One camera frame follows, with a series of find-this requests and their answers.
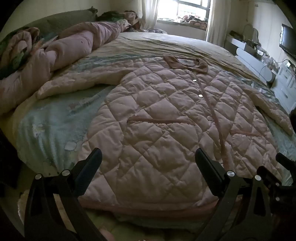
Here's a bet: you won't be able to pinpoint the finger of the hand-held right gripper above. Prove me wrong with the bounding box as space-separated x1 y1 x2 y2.
276 152 296 172
257 166 284 197

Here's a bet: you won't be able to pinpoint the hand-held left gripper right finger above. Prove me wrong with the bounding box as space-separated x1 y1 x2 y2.
195 148 274 241

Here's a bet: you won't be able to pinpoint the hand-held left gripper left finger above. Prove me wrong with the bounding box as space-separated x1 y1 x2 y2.
24 148 107 241

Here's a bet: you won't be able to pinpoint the pink quilted coat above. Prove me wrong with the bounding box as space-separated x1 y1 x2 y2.
37 55 294 215

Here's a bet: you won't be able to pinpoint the pile of clothes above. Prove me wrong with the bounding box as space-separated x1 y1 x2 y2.
96 10 140 32

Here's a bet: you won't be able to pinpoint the bed with patterned sheet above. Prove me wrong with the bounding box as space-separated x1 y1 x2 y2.
0 31 296 241

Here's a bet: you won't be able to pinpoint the white drawer cabinet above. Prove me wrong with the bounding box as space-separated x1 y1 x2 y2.
270 62 296 114

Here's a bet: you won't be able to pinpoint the black television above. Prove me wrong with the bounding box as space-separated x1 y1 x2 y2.
279 23 296 59

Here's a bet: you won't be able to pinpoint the pink rolled duvet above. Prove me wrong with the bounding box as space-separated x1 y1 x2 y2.
0 19 129 116

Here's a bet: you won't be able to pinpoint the white desk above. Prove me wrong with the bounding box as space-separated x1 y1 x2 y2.
225 32 258 56

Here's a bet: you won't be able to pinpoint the round backed chair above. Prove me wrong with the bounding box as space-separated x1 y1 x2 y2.
242 24 259 45

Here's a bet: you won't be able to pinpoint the stuffed toys on windowsill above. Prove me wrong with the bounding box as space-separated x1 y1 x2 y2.
162 14 208 30

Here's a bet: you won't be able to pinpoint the window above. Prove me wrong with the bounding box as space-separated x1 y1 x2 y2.
157 0 213 22

